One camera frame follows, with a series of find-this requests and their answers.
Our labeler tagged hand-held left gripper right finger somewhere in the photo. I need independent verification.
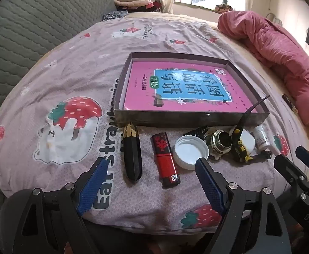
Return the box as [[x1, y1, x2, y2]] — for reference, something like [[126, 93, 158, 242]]
[[195, 158, 290, 254]]

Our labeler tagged black and gold lipstick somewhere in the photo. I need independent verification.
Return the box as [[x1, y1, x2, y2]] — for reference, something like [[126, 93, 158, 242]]
[[123, 122, 143, 183]]

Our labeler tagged pink and blue book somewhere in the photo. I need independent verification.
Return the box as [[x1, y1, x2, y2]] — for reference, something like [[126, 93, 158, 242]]
[[123, 60, 259, 114]]

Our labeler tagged black patterned strap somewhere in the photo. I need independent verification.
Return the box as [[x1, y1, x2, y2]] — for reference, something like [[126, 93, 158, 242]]
[[182, 125, 210, 141]]

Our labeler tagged stack of folded clothes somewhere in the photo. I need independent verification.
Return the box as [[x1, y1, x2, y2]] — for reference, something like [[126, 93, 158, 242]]
[[113, 0, 163, 13]]

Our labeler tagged red and black lighter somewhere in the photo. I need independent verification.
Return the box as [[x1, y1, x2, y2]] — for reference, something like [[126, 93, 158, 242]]
[[151, 133, 181, 189]]

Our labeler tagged white ribbed bottle cap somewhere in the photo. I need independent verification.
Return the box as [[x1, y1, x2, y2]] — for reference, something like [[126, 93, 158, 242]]
[[174, 135, 210, 170]]

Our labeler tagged shallow grey cardboard box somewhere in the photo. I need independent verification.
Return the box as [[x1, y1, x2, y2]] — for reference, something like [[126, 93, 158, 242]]
[[115, 52, 271, 129]]

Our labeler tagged black mattress label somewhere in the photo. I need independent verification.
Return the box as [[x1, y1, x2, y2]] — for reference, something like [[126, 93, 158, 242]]
[[281, 94, 299, 114]]

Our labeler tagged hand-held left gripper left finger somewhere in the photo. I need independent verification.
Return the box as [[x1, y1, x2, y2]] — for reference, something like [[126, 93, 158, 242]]
[[0, 157, 111, 254]]

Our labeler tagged dark patterned cloth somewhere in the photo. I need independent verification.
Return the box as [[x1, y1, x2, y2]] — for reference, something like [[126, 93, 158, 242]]
[[102, 11, 128, 21]]

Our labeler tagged white earbuds case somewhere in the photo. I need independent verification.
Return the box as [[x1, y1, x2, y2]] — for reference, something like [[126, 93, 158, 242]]
[[240, 131, 257, 156]]

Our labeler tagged grey quilted headboard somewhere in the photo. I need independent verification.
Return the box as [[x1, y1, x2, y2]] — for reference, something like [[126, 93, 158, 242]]
[[0, 0, 116, 127]]

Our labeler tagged pink quilt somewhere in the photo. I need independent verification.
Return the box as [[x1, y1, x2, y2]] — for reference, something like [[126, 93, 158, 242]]
[[217, 10, 309, 127]]

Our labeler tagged small white bottle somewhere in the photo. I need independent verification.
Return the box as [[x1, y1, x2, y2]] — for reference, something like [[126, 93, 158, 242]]
[[251, 126, 274, 151]]

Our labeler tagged brass threaded fitting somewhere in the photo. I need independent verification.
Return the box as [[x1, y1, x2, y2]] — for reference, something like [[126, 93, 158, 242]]
[[206, 128, 236, 160]]

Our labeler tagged patterned bag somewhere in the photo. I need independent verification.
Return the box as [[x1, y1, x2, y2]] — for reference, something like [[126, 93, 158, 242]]
[[215, 4, 234, 14]]

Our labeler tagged strawberry printed blanket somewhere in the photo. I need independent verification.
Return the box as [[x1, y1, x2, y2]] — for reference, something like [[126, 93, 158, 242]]
[[0, 16, 300, 236]]

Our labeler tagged yellow and black wristwatch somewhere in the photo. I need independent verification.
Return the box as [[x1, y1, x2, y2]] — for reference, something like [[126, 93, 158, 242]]
[[230, 95, 273, 163]]

